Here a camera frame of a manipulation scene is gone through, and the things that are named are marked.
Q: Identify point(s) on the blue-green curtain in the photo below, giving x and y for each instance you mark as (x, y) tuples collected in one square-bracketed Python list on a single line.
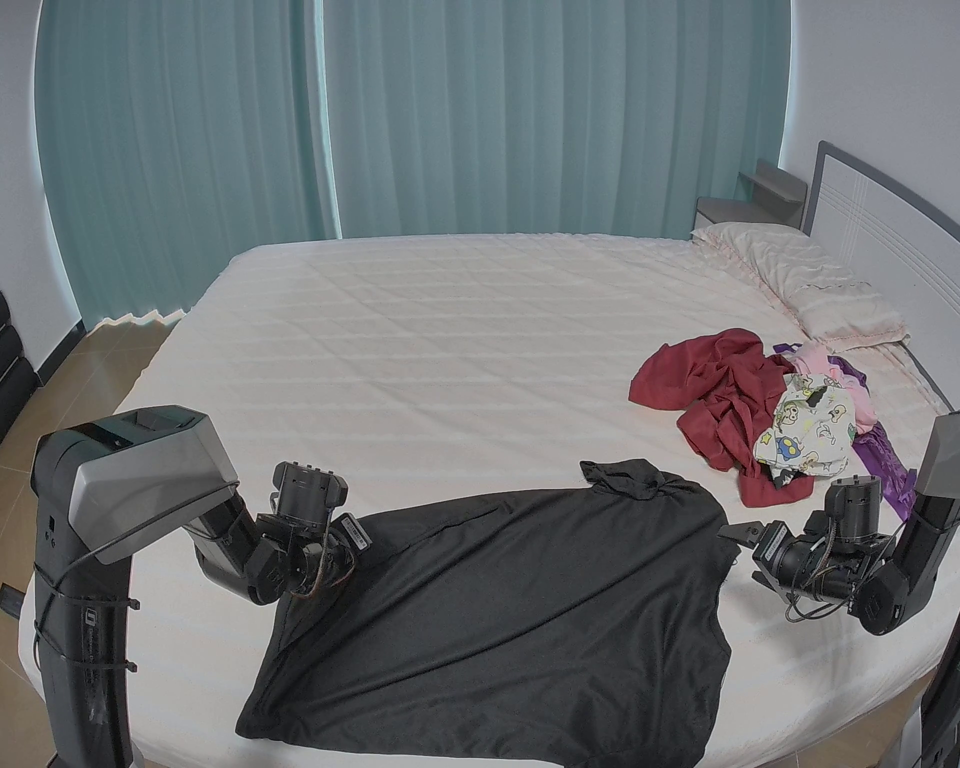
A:
[(562, 112), (187, 150)]

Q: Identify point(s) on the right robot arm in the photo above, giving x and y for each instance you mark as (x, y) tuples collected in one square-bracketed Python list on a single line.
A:
[(922, 555)]

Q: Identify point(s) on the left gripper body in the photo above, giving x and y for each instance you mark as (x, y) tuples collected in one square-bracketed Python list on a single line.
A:
[(334, 559)]

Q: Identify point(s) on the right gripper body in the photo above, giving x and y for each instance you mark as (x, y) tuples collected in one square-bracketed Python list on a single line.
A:
[(795, 562)]

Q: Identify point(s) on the cream pillow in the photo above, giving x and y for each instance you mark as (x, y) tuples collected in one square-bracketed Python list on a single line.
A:
[(810, 277)]

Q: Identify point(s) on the black garment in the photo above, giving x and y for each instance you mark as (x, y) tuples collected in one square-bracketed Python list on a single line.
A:
[(525, 615)]

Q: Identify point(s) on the purple garment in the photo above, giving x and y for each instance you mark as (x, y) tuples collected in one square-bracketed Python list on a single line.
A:
[(889, 465)]

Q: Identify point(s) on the white printed pyjama top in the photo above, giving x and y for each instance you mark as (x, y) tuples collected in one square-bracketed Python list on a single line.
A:
[(810, 427)]

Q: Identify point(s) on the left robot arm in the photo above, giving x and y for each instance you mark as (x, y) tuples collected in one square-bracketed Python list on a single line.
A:
[(82, 600)]

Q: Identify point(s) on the pink garment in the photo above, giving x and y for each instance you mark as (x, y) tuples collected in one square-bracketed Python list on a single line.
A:
[(814, 360)]

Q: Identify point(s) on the grey bedside table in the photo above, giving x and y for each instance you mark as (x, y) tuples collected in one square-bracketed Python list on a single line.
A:
[(727, 210)]

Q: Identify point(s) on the bed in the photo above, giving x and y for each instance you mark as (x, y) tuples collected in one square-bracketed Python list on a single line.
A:
[(450, 337)]

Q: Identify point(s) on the dark red garment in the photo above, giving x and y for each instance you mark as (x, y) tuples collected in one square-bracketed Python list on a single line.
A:
[(712, 375)]

